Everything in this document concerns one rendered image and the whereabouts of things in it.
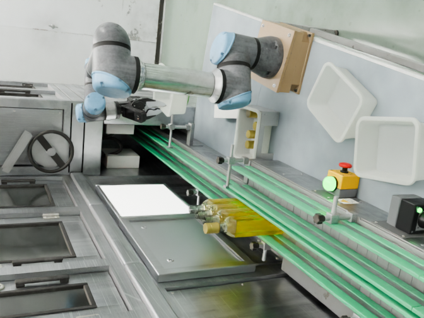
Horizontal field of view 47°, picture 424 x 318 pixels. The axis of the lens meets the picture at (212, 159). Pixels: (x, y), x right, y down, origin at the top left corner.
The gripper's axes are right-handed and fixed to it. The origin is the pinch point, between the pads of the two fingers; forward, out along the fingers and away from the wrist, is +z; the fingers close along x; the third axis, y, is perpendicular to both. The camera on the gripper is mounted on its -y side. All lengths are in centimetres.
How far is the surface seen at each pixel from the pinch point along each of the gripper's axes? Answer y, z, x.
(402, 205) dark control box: -106, 29, -4
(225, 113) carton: 1.1, 29.0, 6.3
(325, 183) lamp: -79, 26, 3
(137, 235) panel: -43, -24, 32
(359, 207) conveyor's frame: -91, 29, 5
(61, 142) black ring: 44, -38, 28
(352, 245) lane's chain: -99, 22, 11
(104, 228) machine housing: -32, -33, 33
